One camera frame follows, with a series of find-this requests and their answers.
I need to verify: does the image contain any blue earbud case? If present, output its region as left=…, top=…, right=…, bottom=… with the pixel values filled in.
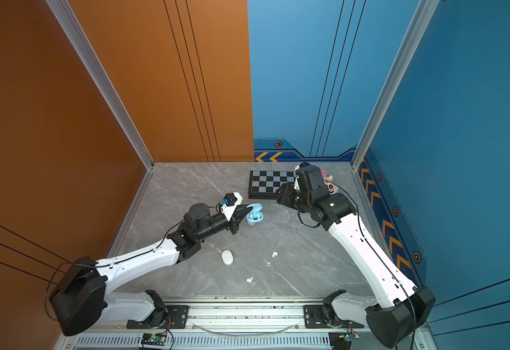
left=246, top=204, right=264, bottom=226

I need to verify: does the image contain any aluminium corner post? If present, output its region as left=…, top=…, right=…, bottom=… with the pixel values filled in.
left=46, top=0, right=154, bottom=172
left=350, top=0, right=439, bottom=171

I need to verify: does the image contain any right green circuit board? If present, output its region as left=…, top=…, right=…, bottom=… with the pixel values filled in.
left=339, top=330, right=360, bottom=343

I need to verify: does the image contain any left green circuit board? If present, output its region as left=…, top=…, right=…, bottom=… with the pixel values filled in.
left=141, top=332, right=167, bottom=349

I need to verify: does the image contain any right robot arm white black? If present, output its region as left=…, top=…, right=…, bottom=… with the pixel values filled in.
left=277, top=162, right=436, bottom=348

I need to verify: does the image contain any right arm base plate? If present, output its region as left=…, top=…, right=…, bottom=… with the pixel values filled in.
left=303, top=304, right=365, bottom=329

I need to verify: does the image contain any white earbud case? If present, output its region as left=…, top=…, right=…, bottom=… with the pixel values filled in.
left=221, top=250, right=234, bottom=266

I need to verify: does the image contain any black grey checkerboard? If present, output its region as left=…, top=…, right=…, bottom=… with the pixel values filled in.
left=248, top=171, right=295, bottom=200

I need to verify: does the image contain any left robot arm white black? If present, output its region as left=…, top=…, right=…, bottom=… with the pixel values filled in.
left=49, top=202, right=262, bottom=336

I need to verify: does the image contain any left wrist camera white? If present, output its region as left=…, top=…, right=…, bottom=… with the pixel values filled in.
left=216, top=192, right=243, bottom=222

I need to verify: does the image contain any right aluminium corner post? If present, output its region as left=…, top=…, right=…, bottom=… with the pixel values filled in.
left=350, top=0, right=439, bottom=171

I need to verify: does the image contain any green circuit board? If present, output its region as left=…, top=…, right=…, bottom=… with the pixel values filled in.
left=339, top=330, right=360, bottom=343
left=141, top=332, right=167, bottom=349

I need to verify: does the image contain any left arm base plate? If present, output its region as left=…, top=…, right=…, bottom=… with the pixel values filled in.
left=126, top=305, right=189, bottom=330

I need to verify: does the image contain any left aluminium corner post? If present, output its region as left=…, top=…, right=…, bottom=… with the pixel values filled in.
left=46, top=0, right=154, bottom=172

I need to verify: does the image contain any pink plush toy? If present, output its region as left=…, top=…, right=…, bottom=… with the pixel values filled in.
left=321, top=171, right=339, bottom=194

